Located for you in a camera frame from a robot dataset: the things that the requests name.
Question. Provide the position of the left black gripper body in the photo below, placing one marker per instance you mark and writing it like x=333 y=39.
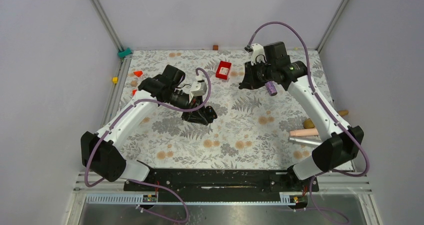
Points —
x=195 y=102

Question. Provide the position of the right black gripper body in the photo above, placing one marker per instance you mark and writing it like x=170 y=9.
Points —
x=259 y=73

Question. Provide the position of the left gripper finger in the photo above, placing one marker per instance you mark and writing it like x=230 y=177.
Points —
x=202 y=113
x=196 y=118

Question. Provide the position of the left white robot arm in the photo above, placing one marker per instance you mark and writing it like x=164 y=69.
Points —
x=100 y=151

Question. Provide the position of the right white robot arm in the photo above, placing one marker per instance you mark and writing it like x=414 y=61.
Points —
x=340 y=141

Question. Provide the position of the purple glitter microphone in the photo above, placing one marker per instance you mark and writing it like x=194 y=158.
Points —
x=271 y=89

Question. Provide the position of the red open box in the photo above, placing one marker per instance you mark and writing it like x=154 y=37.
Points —
x=223 y=70

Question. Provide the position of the floral patterned mat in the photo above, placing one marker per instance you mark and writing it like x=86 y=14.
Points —
x=251 y=130

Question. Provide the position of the orange triangular block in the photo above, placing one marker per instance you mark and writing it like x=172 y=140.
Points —
x=138 y=73

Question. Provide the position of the pink cylinder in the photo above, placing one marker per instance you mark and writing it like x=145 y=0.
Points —
x=304 y=132

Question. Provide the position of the yellow small cube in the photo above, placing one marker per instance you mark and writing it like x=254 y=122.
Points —
x=115 y=80

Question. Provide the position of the silver metal cylinder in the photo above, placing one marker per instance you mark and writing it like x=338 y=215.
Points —
x=313 y=143

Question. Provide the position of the teal block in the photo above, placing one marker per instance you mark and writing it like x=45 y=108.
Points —
x=124 y=53

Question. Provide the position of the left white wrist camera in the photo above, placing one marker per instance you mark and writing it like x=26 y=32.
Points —
x=198 y=88

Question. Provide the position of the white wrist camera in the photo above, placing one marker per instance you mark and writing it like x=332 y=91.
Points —
x=256 y=52
x=198 y=88

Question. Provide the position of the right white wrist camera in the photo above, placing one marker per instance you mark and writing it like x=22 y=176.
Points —
x=256 y=52

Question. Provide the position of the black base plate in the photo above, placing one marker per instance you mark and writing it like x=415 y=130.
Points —
x=216 y=185

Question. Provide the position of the wooden handle stick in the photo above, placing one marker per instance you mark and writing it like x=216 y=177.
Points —
x=308 y=124

